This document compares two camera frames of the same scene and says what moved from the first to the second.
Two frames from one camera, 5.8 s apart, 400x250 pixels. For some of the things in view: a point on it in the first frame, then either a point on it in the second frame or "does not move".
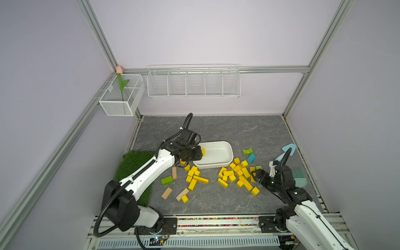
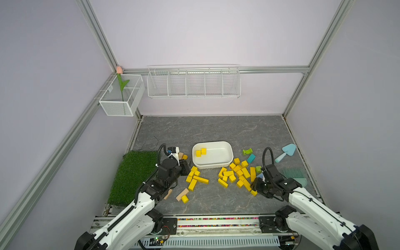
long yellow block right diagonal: [247, 185] does not move
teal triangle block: [251, 158] does not move
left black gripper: [198, 154] to [185, 167]
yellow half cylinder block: [185, 199] does not move
